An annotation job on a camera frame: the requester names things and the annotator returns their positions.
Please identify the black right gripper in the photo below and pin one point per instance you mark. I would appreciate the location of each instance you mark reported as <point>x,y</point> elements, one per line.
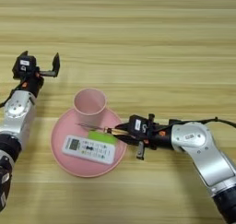
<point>153,140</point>

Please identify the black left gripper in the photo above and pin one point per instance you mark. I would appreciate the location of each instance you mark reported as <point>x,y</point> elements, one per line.
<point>32,83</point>

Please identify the green card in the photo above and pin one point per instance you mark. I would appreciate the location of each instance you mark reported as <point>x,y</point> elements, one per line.
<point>103,138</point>

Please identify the pink plastic cup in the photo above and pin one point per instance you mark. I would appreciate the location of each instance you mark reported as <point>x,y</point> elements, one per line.
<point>89,114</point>

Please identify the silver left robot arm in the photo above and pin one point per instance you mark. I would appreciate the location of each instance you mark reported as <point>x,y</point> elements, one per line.
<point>17,117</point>

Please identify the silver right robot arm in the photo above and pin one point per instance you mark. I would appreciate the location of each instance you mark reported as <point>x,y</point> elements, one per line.
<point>209,160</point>

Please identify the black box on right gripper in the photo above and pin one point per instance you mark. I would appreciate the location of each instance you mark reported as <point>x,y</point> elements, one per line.
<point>137,124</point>

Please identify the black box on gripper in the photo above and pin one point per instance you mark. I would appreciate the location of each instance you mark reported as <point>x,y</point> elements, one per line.
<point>24,64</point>
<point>137,124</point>

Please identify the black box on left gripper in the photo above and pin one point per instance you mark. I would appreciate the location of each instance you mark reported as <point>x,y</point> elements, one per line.
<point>24,64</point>

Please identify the white remote control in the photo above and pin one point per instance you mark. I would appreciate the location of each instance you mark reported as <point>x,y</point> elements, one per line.
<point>89,149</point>

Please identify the pink round plate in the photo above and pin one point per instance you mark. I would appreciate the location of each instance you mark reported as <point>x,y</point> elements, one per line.
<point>83,169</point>

